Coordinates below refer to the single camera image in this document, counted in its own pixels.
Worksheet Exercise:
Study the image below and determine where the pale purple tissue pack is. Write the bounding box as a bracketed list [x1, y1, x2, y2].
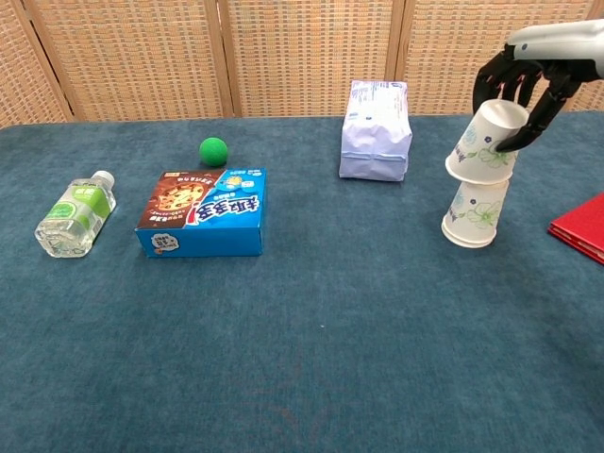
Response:
[338, 79, 413, 182]

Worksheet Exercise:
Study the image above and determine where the white paper cup flower print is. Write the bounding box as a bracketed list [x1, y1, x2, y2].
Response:
[445, 98, 530, 185]
[441, 177, 512, 243]

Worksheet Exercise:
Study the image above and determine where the white paper cup fern print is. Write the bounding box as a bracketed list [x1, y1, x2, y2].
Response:
[442, 229, 497, 249]

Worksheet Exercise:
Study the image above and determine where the green ball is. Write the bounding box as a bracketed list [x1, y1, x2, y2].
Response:
[198, 137, 229, 167]

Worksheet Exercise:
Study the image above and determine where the black and silver right hand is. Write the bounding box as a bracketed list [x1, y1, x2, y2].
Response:
[473, 18, 604, 152]

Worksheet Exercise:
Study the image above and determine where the red book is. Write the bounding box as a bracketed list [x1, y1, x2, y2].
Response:
[546, 192, 604, 266]

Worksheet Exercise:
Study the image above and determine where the teal table cloth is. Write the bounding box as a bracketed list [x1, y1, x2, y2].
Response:
[0, 109, 604, 453]

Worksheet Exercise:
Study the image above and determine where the blue cookie box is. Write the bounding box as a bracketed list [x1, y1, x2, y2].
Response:
[134, 167, 268, 259]

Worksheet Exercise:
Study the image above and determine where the clear plastic bottle green label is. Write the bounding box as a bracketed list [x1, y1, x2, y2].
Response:
[34, 170, 117, 260]

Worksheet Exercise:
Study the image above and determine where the woven wooden folding screen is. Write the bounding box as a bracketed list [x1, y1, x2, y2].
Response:
[0, 0, 604, 128]

